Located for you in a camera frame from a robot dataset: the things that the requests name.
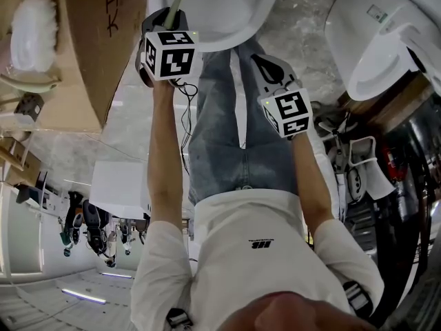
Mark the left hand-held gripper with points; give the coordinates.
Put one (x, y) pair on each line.
(175, 57)

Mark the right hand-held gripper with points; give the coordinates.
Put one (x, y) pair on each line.
(291, 110)

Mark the green toilet brush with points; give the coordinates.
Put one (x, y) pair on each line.
(177, 2)

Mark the white toilet with oval lid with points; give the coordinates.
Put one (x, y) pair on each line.
(227, 9)

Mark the person's left forearm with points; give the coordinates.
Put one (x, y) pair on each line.
(165, 157)

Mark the person's right forearm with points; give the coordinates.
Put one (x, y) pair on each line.
(311, 185)

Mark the white smart toilet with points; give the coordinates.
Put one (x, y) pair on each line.
(365, 47)

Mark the white fluffy brush head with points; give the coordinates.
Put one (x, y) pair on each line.
(34, 33)

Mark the person's blue jeans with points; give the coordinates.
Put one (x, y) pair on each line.
(217, 133)

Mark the large cardboard box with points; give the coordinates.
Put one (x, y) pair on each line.
(89, 47)

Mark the dark wooden cabinet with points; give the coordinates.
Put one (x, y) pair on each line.
(386, 105)

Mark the white equipment pile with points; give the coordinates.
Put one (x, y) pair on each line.
(361, 171)

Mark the red fire extinguisher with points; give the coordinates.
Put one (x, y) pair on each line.
(392, 164)

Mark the white box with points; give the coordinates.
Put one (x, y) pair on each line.
(117, 188)

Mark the person's white t-shirt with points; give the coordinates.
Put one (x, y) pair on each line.
(262, 260)

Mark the person's face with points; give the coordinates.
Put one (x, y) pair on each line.
(296, 312)

